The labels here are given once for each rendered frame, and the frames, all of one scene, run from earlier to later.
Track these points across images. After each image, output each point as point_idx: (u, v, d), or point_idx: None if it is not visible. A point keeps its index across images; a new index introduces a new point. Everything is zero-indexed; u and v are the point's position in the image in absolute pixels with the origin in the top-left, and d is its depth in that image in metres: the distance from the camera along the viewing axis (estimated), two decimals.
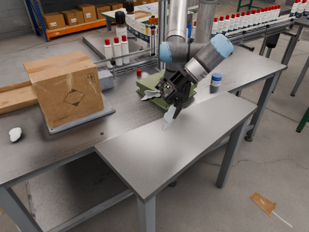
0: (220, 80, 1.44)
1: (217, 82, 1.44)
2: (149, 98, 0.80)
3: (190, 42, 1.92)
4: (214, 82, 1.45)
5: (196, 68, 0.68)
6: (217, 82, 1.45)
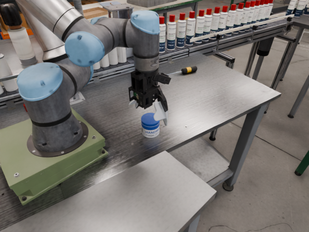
0: (156, 128, 0.79)
1: (150, 131, 0.79)
2: None
3: None
4: (146, 131, 0.80)
5: (142, 65, 0.61)
6: (150, 132, 0.79)
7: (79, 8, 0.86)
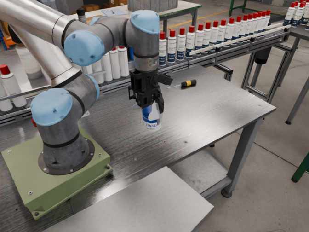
0: (157, 122, 0.77)
1: (151, 124, 0.77)
2: None
3: None
4: (147, 124, 0.78)
5: (140, 64, 0.61)
6: (150, 125, 0.77)
7: None
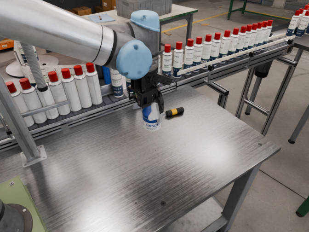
0: (157, 122, 0.77)
1: (151, 124, 0.77)
2: None
3: (111, 90, 1.10)
4: (147, 124, 0.78)
5: None
6: (150, 125, 0.77)
7: (31, 58, 0.69)
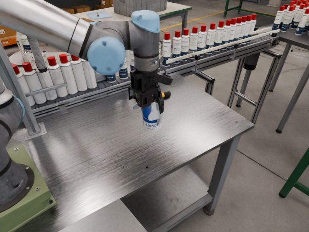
0: (157, 122, 0.77)
1: (151, 124, 0.77)
2: None
3: (105, 77, 1.21)
4: (147, 124, 0.78)
5: (140, 64, 0.61)
6: (150, 125, 0.77)
7: (32, 41, 0.80)
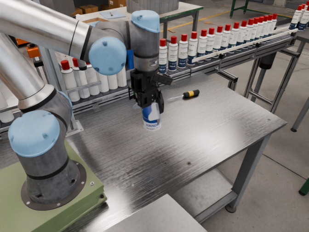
0: (157, 122, 0.77)
1: (151, 124, 0.77)
2: None
3: None
4: (147, 124, 0.78)
5: (141, 64, 0.61)
6: (150, 125, 0.77)
7: None
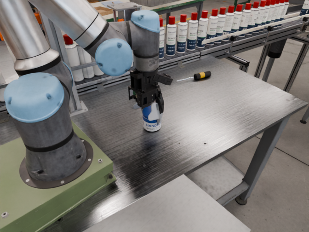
0: (157, 122, 0.77)
1: (151, 124, 0.77)
2: None
3: None
4: (147, 124, 0.78)
5: (140, 64, 0.61)
6: (150, 125, 0.77)
7: None
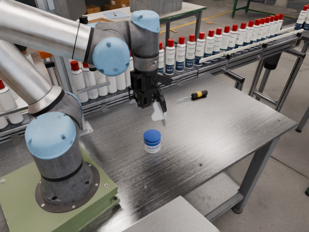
0: (156, 145, 0.84)
1: (151, 147, 0.84)
2: None
3: None
4: (147, 147, 0.85)
5: (140, 64, 0.61)
6: (151, 148, 0.85)
7: None
